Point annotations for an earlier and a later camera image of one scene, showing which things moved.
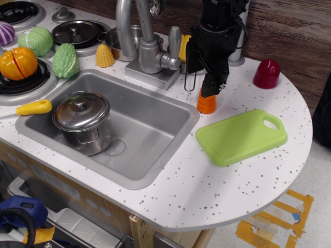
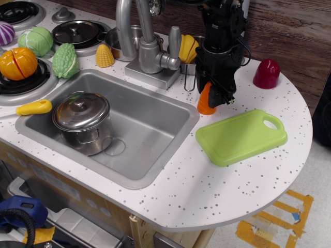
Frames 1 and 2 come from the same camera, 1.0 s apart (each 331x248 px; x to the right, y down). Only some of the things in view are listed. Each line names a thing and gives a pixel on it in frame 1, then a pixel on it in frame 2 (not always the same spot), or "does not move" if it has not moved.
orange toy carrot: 206,105 does not move
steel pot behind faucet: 110,36 does not move
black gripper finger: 215,79 → 217,96
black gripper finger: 194,62 → 202,78
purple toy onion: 7,33 does not move
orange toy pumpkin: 18,63 does not move
